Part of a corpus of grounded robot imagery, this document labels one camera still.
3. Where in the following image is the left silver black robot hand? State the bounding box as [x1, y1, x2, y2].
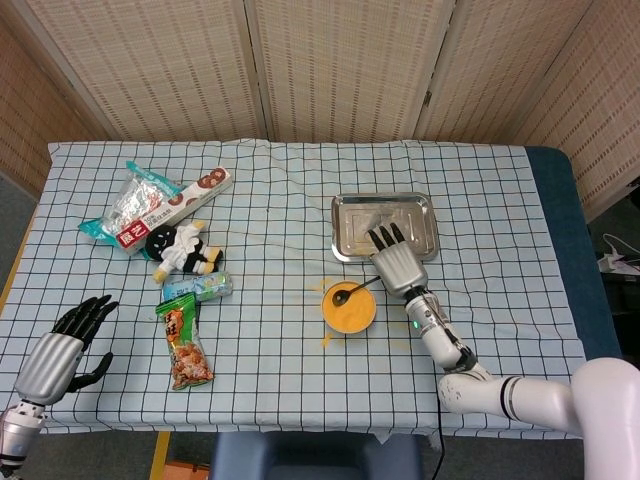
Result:
[13, 294, 120, 406]

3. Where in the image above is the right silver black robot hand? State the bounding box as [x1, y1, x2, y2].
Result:
[367, 223, 430, 301]

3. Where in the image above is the black spoon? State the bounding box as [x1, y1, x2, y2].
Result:
[330, 273, 382, 306]

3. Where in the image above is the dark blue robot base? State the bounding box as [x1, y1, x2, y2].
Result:
[212, 430, 424, 480]

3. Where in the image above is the steel tray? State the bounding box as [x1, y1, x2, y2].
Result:
[331, 192, 440, 265]

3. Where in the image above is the green snack bag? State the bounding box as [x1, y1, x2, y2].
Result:
[154, 293, 215, 392]

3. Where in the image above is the blue checked tablecloth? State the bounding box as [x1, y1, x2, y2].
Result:
[0, 138, 589, 441]

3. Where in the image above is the orange box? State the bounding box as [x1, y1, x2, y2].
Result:
[163, 458, 211, 480]

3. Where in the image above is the dark blue padded table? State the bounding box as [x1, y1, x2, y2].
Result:
[524, 145, 629, 361]

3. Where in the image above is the small light green packet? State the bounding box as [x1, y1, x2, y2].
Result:
[162, 271, 235, 304]

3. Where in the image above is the black white plush doll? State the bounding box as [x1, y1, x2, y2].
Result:
[144, 219, 225, 284]

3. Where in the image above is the silver teal plastic bag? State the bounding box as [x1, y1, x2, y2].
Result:
[78, 159, 184, 246]

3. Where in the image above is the woven folding screen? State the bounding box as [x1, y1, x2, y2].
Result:
[0, 0, 640, 224]

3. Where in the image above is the long white cardboard box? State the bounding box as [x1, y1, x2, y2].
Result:
[115, 167, 235, 257]

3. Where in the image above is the black cable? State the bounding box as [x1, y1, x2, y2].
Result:
[435, 399, 449, 480]

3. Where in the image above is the white cable bundle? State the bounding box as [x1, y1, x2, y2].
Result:
[597, 232, 640, 274]

